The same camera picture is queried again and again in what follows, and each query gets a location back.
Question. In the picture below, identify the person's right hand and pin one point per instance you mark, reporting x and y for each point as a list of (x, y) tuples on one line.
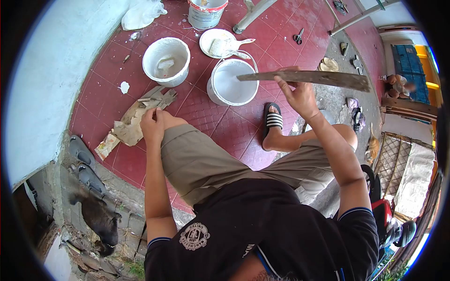
[(301, 100)]

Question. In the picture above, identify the person's left hand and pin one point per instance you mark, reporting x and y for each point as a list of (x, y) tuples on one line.
[(152, 127)]

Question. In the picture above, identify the person's left thumb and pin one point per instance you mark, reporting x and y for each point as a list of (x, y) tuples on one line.
[(160, 113)]

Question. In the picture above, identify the person's left fingers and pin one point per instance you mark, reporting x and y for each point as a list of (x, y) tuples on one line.
[(147, 115)]

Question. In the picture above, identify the person's right fingers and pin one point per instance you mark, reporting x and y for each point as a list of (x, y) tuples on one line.
[(291, 68)]

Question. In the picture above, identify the person's right thumb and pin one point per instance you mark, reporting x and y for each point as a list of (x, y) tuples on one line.
[(283, 87)]

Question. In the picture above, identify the long wooden stick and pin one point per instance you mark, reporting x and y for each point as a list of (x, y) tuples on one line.
[(327, 78)]

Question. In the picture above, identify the torn brown cardboard piece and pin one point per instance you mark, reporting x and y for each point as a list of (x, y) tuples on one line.
[(139, 119)]

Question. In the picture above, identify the small wooden stick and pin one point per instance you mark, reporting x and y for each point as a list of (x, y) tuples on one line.
[(149, 99)]

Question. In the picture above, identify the black scissors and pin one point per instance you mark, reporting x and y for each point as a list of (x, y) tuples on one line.
[(298, 36)]

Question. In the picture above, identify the pair of beige sandals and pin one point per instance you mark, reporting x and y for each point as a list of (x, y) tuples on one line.
[(329, 65)]

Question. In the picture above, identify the paint brush in water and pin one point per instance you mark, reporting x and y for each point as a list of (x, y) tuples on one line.
[(165, 65)]

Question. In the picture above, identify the crumpled paper scrap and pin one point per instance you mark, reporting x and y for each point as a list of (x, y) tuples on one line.
[(106, 145)]

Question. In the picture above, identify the white bucket of paint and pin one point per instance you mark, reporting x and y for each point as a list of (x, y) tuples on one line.
[(232, 82)]

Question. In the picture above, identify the white bucket with murky water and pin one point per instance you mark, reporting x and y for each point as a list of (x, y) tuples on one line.
[(166, 60)]

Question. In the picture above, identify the person's legs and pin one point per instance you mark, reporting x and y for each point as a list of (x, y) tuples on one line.
[(200, 165)]

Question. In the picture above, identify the grey ladder leg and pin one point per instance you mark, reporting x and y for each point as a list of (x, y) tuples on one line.
[(253, 14)]

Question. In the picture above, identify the wide white paint brush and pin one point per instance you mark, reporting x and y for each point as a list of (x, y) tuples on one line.
[(225, 45)]

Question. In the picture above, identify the purple shoe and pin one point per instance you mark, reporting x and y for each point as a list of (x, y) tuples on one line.
[(352, 103)]

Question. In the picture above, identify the grey rubber sandal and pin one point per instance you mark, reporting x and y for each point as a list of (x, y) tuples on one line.
[(81, 151), (90, 177)]

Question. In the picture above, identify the white round bucket lid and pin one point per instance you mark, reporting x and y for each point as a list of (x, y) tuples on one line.
[(211, 38)]

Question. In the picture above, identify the large grey paint can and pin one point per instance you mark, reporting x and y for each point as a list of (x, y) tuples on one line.
[(206, 14)]

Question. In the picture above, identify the clear plastic bag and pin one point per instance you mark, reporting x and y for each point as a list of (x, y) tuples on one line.
[(142, 14)]

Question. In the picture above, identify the orange cat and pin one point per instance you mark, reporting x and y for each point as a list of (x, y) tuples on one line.
[(373, 146)]

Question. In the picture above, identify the dark brown dog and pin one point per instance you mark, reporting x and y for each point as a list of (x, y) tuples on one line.
[(100, 219)]

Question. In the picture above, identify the blue door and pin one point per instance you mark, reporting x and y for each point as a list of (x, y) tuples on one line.
[(409, 72)]

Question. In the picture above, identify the wooden lattice fence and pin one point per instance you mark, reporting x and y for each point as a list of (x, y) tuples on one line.
[(391, 163)]

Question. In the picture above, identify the person's body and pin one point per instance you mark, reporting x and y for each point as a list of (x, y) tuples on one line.
[(281, 239)]

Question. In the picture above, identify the grey tarpaulin cloth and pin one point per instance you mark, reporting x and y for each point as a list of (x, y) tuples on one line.
[(416, 179)]

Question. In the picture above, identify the red motorcycle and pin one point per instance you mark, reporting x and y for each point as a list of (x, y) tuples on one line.
[(386, 214)]

